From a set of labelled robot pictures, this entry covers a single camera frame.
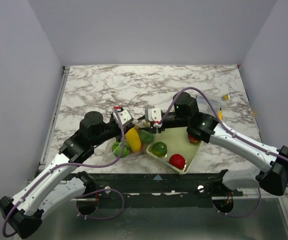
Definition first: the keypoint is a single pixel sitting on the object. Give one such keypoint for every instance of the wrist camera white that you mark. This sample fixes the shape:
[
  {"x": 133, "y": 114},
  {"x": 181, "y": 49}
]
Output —
[
  {"x": 154, "y": 116},
  {"x": 122, "y": 116}
]

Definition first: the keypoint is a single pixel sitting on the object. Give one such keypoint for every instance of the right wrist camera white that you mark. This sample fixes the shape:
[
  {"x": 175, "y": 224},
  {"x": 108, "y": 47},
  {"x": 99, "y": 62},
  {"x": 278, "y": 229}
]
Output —
[{"x": 154, "y": 116}]

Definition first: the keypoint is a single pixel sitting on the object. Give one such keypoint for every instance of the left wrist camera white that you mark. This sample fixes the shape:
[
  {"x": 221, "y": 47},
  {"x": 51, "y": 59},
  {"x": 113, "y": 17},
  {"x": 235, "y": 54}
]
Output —
[{"x": 122, "y": 116}]

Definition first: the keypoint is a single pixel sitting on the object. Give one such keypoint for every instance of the yellow handled cutter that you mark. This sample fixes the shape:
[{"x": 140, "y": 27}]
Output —
[{"x": 220, "y": 114}]

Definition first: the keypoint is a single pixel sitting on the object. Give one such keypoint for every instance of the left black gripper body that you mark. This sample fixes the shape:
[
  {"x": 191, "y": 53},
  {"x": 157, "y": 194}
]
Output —
[{"x": 110, "y": 131}]

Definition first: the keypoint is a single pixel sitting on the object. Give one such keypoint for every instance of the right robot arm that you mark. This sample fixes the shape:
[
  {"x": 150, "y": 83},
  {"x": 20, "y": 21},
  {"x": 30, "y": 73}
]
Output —
[{"x": 270, "y": 164}]

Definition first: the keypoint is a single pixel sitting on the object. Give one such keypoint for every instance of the clear zip top bag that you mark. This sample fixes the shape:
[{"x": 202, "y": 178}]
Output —
[{"x": 140, "y": 125}]

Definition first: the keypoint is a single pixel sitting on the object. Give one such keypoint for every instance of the red apple toy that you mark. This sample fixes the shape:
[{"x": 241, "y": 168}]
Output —
[{"x": 177, "y": 161}]

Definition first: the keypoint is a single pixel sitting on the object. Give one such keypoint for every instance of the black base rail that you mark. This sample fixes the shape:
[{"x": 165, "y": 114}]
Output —
[{"x": 159, "y": 190}]

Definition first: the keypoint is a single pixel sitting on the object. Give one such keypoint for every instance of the green bell pepper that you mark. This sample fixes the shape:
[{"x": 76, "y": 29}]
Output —
[{"x": 146, "y": 137}]

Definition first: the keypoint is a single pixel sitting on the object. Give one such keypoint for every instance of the small yellow silver clip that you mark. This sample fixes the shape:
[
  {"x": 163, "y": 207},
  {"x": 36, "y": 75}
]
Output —
[{"x": 226, "y": 97}]

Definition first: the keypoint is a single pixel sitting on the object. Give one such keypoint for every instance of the dark red mango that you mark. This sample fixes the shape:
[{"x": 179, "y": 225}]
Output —
[{"x": 193, "y": 140}]

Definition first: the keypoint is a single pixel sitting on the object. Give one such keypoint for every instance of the yellow lemon toy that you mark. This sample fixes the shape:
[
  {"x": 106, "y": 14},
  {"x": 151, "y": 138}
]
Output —
[{"x": 132, "y": 138}]

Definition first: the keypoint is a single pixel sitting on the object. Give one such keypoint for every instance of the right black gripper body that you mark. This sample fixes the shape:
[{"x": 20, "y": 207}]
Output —
[{"x": 152, "y": 125}]

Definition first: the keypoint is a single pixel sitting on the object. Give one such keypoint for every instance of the yellow green mango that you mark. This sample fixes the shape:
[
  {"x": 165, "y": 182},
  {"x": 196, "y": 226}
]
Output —
[{"x": 159, "y": 149}]

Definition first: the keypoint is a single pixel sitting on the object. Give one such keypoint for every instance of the green watermelon toy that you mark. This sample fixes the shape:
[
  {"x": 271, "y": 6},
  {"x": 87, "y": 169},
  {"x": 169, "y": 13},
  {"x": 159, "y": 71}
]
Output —
[{"x": 117, "y": 147}]

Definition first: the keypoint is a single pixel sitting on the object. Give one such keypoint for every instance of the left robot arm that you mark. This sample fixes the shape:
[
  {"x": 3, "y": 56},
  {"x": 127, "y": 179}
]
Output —
[{"x": 23, "y": 211}]

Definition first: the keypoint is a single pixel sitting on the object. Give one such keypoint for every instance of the pale green plastic basket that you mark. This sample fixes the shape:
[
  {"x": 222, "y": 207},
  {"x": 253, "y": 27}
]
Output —
[{"x": 177, "y": 142}]

